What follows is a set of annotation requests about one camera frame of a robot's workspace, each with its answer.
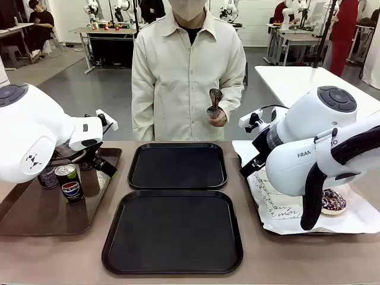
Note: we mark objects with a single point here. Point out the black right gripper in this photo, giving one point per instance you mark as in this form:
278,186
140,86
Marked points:
261,145

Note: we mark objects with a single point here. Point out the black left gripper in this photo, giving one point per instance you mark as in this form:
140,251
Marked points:
94,155

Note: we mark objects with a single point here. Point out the Pepsi can logo facing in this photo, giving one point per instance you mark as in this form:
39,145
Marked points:
71,187

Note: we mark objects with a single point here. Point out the metal serving tongs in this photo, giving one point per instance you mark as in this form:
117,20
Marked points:
214,99

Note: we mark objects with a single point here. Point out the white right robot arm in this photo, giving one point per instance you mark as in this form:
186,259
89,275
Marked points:
300,124

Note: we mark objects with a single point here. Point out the person's left forearm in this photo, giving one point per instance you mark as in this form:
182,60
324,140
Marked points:
233,101

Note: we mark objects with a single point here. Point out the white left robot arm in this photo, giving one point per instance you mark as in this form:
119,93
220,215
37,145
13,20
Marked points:
32,133

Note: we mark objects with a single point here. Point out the person's right forearm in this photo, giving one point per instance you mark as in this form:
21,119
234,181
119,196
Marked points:
142,118

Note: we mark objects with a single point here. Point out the person's left hand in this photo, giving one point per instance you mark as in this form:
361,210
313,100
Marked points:
221,118

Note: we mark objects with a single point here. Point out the white paper sheet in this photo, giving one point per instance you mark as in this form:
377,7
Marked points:
285,224

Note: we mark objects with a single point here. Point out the small black square tray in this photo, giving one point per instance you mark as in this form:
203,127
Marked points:
178,166

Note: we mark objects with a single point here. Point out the brown plastic tray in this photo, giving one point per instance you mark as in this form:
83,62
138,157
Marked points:
44,213

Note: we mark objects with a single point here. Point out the chocolate sprinkled donut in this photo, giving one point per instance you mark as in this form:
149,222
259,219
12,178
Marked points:
334,202

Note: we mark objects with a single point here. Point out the white table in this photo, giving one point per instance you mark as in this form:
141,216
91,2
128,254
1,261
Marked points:
285,83

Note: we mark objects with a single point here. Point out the large black square tray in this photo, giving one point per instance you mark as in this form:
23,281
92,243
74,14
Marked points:
173,234

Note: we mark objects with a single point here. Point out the person in cream shirt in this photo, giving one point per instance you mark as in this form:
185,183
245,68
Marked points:
181,89

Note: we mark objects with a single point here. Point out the grey background table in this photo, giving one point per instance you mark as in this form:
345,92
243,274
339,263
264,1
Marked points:
104,32

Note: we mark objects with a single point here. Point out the white background workbench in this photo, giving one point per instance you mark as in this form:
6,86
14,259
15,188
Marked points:
297,37

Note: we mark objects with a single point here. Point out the grey plastic stool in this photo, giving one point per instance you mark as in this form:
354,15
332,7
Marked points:
10,55

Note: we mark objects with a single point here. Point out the black stand pole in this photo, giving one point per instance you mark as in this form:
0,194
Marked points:
325,35

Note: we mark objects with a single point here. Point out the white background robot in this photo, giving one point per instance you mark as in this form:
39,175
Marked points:
230,10
120,10
93,10
289,17

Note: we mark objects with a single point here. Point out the person in black shirt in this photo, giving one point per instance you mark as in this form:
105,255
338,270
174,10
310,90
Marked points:
41,26

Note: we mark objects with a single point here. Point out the person in red top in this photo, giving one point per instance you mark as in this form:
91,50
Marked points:
280,13

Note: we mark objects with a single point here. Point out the person in red dress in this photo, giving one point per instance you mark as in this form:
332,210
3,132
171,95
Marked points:
344,32

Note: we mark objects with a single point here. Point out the beige face mask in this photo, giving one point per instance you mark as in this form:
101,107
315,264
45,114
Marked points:
187,10

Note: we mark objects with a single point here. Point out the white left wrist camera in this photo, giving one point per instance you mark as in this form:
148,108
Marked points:
108,120

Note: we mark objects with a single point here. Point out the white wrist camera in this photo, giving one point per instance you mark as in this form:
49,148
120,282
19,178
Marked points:
249,118
108,120

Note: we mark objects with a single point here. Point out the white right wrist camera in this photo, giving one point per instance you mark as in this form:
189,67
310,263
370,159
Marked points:
249,118

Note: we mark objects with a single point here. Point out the white cylinder pedestal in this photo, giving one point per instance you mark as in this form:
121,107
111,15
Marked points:
3,71

